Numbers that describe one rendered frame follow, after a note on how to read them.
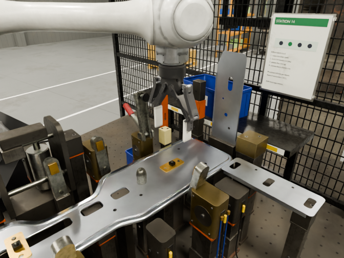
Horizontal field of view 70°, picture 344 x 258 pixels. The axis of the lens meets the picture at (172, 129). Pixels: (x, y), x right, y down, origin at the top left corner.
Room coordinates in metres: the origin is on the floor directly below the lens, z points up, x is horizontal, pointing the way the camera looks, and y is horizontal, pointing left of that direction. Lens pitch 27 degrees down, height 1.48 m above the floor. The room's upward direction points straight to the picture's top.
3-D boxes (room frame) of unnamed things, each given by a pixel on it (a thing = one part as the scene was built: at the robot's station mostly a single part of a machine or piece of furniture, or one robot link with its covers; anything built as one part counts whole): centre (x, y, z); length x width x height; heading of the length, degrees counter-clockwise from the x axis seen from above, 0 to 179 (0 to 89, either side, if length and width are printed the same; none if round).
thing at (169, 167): (0.69, 0.00, 1.01); 0.08 x 0.04 x 0.01; 133
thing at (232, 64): (0.86, -0.20, 1.17); 0.12 x 0.01 x 0.34; 43
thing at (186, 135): (0.64, -0.04, 1.16); 0.03 x 0.01 x 0.07; 133
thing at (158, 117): (0.73, 0.04, 1.16); 0.03 x 0.01 x 0.07; 133
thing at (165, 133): (0.83, 0.03, 0.88); 0.04 x 0.04 x 0.37; 43
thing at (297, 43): (0.99, -0.47, 1.30); 0.23 x 0.02 x 0.31; 43
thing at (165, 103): (0.87, 0.03, 0.95); 0.03 x 0.01 x 0.50; 133
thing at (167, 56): (0.68, 0.00, 1.37); 0.09 x 0.09 x 0.06
